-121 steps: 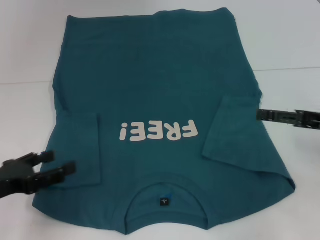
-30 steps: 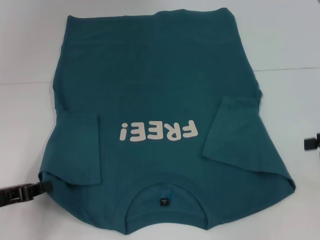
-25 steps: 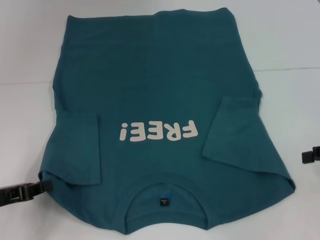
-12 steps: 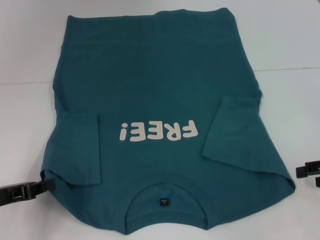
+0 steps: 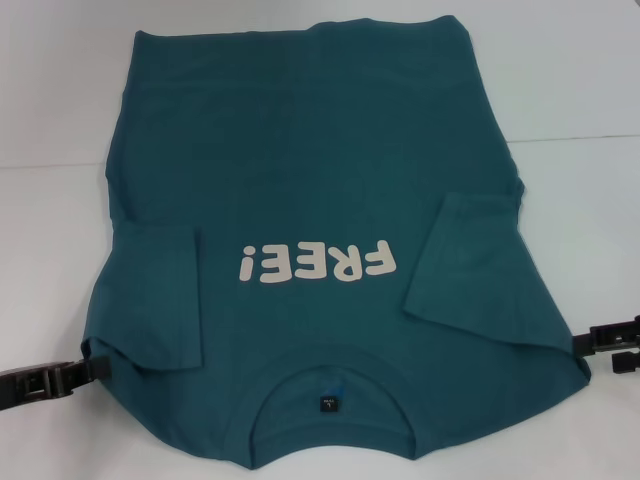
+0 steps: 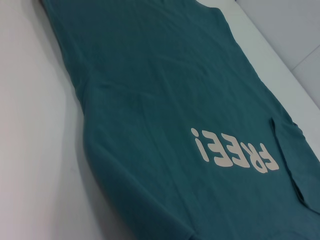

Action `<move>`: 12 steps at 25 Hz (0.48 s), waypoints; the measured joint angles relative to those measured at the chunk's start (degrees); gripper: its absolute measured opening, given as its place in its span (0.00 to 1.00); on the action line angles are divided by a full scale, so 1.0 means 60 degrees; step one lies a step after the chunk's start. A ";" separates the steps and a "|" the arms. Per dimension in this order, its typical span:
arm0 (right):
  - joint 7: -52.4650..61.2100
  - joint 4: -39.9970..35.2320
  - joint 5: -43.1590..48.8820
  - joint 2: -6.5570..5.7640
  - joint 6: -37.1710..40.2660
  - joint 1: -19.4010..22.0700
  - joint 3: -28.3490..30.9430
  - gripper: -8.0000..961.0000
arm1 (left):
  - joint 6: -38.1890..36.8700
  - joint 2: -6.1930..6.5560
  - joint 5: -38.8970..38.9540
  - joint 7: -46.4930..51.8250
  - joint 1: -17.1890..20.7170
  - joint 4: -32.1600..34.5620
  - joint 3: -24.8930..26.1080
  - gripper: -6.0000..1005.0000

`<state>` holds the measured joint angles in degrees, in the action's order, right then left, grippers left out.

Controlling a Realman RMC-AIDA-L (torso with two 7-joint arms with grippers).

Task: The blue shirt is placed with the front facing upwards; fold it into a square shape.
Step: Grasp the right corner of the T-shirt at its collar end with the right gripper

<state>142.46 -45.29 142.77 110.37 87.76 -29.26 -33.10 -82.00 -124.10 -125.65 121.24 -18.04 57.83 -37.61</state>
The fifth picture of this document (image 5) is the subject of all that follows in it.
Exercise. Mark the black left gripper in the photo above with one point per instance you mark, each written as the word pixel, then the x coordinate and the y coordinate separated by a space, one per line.
pixel 11 392

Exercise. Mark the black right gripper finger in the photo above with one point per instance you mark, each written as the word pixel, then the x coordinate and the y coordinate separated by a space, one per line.
pixel 615 337
pixel 627 362

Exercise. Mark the teal t-shirt with FREE print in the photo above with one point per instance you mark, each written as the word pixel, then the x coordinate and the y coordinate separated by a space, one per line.
pixel 300 150

